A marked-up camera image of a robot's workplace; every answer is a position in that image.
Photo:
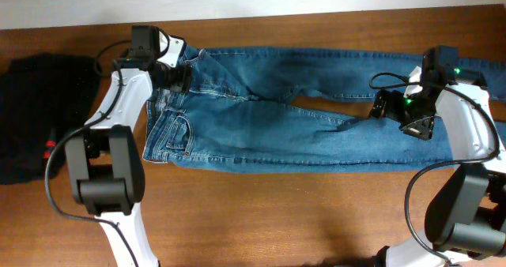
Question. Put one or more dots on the blue denim jeans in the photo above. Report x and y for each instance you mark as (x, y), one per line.
(239, 115)

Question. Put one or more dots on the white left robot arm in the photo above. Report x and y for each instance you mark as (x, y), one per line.
(106, 172)

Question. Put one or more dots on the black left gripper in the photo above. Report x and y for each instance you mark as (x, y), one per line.
(183, 77)

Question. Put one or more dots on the black fabric bag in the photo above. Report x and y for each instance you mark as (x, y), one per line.
(42, 98)

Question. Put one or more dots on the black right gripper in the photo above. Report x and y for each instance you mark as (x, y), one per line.
(424, 130)

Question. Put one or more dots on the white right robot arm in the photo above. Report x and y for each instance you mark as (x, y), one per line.
(465, 221)

